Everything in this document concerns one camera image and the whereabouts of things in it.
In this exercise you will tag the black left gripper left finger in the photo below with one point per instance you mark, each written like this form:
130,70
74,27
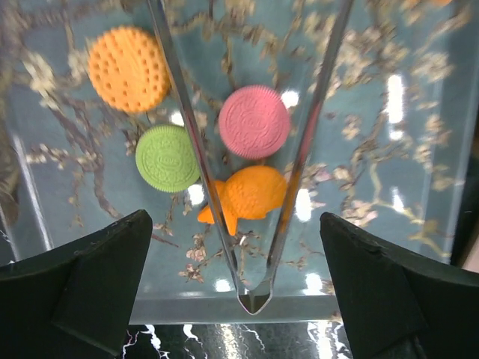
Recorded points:
76,299

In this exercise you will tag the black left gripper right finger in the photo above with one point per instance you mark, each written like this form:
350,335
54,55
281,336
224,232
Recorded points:
396,303

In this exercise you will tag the metal tongs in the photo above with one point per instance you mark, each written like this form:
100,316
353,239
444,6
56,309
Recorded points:
253,301

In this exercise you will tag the floral blossom serving tray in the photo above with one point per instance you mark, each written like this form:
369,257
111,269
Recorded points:
390,148

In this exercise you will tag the green round cookie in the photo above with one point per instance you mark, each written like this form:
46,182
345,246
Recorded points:
165,158

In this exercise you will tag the orange fish shaped cookie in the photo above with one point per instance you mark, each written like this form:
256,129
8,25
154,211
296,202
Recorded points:
250,194

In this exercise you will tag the pink round cookie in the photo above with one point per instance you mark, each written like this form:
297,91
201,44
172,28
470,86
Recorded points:
253,122

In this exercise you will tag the small orange round biscuit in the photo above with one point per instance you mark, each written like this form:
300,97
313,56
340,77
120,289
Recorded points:
127,69

